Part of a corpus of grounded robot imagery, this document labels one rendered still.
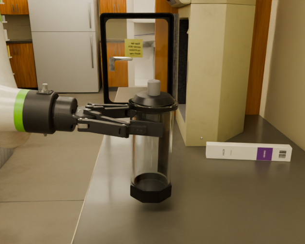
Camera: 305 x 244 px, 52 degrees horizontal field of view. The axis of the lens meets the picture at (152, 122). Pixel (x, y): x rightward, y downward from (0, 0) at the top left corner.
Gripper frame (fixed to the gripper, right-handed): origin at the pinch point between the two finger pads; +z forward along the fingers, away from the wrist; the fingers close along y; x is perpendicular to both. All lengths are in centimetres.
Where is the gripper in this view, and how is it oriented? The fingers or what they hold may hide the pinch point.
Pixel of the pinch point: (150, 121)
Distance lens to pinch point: 69.1
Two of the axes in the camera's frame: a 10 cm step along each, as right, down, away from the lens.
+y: -0.4, -3.2, 9.5
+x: -1.0, 9.4, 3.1
